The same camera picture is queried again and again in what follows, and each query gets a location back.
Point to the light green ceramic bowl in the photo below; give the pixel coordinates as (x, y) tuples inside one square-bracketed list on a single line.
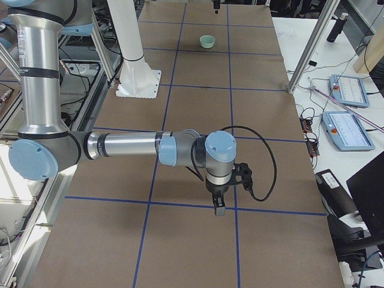
[(207, 41)]

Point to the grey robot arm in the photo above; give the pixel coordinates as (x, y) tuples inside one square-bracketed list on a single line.
[(46, 146)]

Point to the upper blue teach pendant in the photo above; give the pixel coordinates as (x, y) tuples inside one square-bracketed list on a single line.
[(349, 90)]

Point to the black computer monitor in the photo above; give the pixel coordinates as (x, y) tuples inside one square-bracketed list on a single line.
[(366, 188)]

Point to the black cylinder on desk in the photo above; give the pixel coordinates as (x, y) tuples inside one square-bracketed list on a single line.
[(337, 28)]

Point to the small electronics board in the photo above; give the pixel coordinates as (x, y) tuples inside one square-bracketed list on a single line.
[(311, 139)]

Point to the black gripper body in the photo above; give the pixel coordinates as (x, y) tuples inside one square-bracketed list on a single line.
[(218, 189), (215, 5)]

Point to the aluminium frame post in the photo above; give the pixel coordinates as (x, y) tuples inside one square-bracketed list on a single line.
[(320, 26)]

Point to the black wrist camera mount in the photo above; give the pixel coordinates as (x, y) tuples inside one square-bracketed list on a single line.
[(242, 174)]

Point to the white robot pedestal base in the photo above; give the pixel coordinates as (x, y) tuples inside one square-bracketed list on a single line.
[(136, 79)]

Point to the blue teach pendant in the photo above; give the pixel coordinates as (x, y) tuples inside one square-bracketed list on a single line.
[(349, 90), (346, 132)]

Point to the black flat box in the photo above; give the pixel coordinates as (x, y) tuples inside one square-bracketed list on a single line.
[(334, 194)]

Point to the lower blue teach pendant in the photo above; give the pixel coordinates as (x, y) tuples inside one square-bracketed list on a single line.
[(346, 132)]

